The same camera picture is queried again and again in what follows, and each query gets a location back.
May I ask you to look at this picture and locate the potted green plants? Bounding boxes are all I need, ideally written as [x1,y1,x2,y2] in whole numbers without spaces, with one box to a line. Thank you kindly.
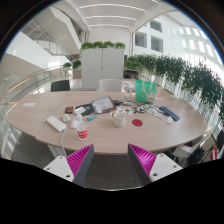
[62,59,82,80]

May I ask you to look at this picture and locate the white shell chair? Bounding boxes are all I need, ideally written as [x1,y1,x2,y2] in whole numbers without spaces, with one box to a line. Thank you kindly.
[171,133,214,164]

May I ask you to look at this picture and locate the white gold-grid mug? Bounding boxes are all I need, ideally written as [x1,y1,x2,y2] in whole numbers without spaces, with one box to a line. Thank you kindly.
[112,108,128,128]

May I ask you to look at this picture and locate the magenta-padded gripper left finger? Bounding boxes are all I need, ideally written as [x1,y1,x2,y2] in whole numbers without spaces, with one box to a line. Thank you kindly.
[43,143,95,188]

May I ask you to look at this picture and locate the white computer mouse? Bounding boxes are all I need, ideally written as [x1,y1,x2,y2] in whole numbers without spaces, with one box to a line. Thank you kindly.
[69,118,79,130]

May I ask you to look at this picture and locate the white card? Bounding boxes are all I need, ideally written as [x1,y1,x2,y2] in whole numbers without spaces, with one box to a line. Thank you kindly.
[74,106,87,115]

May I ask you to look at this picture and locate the flat round red coaster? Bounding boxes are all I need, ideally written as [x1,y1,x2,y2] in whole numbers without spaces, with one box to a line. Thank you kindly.
[131,118,144,128]

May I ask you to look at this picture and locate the green tote bag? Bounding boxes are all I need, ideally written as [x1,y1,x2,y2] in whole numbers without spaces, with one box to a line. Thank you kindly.
[134,79,157,104]

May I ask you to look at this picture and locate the green plants atop cabinet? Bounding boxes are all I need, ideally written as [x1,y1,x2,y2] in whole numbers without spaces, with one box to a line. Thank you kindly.
[80,40,127,51]

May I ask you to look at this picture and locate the clear lidded drink bottle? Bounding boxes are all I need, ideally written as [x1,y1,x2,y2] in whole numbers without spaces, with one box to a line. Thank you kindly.
[123,81,135,103]

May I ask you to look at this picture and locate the white paper sheet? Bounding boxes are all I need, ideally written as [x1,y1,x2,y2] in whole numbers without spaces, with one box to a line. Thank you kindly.
[21,101,38,108]

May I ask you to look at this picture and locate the black flat case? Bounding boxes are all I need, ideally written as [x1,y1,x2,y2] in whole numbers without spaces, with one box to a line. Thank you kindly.
[75,103,96,117]

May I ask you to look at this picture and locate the white power strip cable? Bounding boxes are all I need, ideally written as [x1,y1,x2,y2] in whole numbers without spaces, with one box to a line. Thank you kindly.
[59,130,68,152]

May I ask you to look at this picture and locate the black chair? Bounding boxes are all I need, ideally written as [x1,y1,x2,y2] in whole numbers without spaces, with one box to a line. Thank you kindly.
[50,79,71,93]

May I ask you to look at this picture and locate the black tangled cables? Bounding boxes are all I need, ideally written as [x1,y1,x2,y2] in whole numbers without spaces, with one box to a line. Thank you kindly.
[131,101,158,114]

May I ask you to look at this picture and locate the white cabinet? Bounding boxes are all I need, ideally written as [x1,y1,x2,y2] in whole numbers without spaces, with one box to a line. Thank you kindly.
[80,47,125,90]

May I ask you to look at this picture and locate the dark blue flat case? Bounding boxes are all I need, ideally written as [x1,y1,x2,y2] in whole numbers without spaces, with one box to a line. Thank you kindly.
[158,105,181,122]

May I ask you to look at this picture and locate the green hedge plant row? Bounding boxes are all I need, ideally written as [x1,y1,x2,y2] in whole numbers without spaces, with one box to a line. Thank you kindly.
[124,53,224,124]

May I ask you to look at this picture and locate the clear red-labelled water bottle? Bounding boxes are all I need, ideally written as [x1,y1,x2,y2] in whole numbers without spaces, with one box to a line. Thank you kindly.
[76,113,89,141]

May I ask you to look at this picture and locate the ceiling light strips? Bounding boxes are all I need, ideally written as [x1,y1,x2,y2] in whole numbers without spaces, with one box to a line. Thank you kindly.
[78,3,147,29]

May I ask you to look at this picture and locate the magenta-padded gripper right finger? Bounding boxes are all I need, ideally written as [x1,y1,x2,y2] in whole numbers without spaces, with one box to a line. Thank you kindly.
[127,143,184,186]

